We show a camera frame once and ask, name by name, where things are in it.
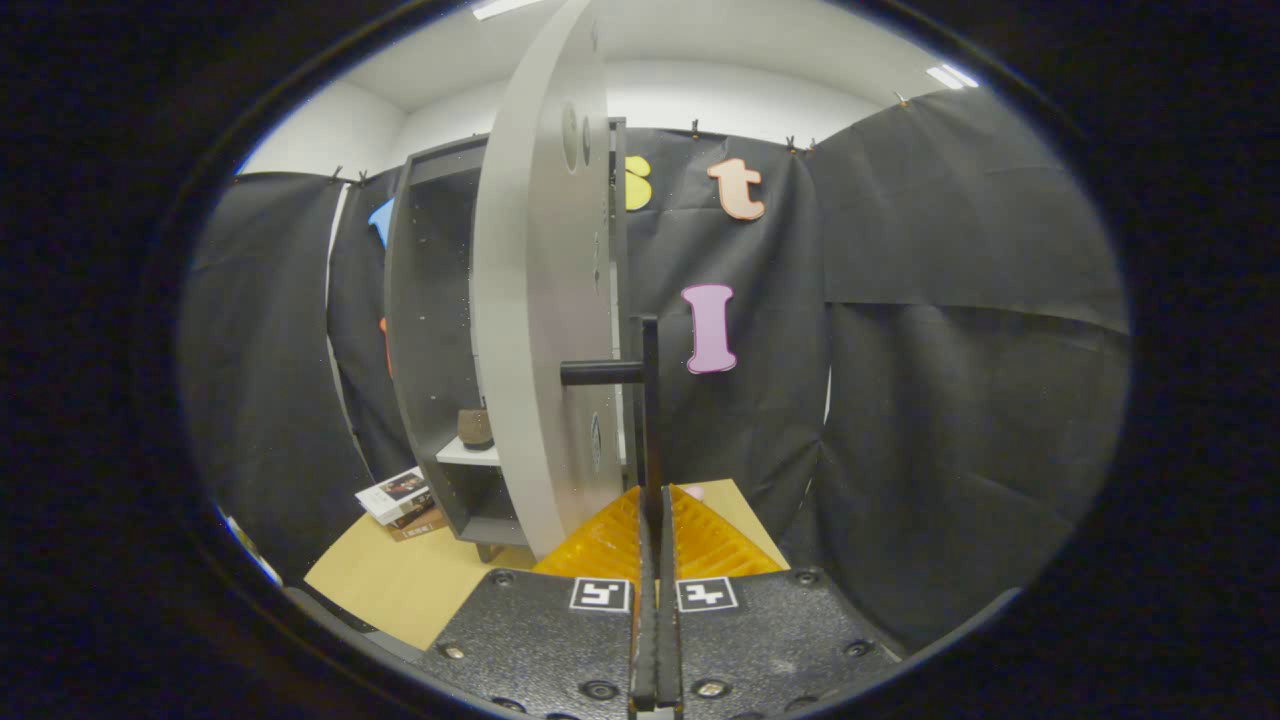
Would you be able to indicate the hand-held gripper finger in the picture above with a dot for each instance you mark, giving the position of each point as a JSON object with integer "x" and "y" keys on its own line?
{"x": 645, "y": 640}
{"x": 668, "y": 640}

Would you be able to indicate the brown suede shoe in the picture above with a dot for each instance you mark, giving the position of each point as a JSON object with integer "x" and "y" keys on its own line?
{"x": 475, "y": 428}

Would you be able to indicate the grey shoe cabinet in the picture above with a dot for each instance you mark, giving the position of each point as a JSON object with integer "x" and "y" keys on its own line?
{"x": 430, "y": 300}

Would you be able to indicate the brown book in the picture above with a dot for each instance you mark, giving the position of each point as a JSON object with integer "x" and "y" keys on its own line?
{"x": 420, "y": 524}

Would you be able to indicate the white book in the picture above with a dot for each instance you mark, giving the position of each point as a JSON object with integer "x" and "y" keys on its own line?
{"x": 392, "y": 492}

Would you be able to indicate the blue white printed panel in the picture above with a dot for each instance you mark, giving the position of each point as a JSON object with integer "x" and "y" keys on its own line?
{"x": 255, "y": 555}

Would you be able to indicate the black backdrop cloth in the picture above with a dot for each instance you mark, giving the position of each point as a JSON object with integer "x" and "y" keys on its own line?
{"x": 950, "y": 300}

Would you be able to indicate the long ceiling light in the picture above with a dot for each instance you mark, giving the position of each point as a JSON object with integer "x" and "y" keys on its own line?
{"x": 500, "y": 8}

